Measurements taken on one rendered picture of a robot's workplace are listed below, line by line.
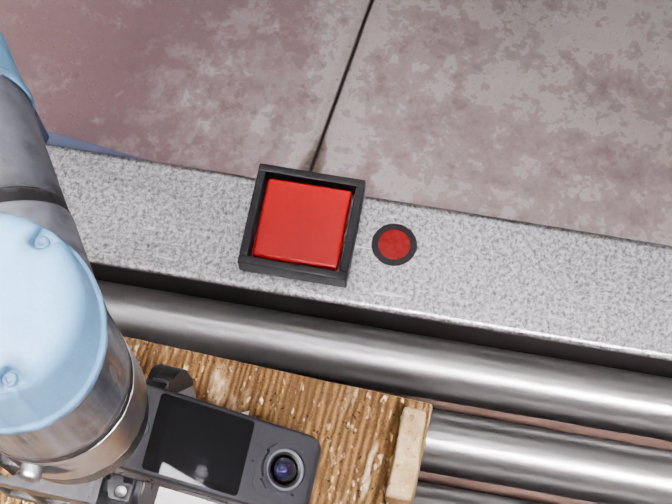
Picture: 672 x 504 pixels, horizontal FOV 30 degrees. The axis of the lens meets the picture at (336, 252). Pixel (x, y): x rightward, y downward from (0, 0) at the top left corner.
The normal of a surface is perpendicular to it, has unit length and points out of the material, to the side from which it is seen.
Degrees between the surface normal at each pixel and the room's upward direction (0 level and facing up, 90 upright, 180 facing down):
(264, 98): 0
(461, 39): 0
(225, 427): 27
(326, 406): 0
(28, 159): 54
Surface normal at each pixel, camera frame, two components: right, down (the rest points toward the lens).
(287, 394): -0.01, -0.37
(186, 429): 0.43, -0.22
